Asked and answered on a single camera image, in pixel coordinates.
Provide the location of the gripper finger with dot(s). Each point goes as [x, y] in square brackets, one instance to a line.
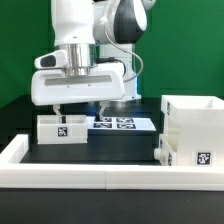
[99, 114]
[62, 118]

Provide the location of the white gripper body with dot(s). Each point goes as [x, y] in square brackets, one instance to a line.
[51, 86]

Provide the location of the white drawer box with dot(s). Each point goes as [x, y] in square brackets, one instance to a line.
[65, 129]
[164, 153]

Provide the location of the white front drawer box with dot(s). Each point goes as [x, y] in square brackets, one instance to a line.
[164, 153]

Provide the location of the white drawer cabinet frame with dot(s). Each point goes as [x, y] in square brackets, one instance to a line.
[194, 127]

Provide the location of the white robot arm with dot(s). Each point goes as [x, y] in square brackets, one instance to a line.
[72, 73]

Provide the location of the paper sheet with markers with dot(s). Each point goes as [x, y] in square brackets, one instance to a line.
[121, 123]

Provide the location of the white U-shaped fence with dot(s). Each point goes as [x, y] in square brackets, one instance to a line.
[14, 173]

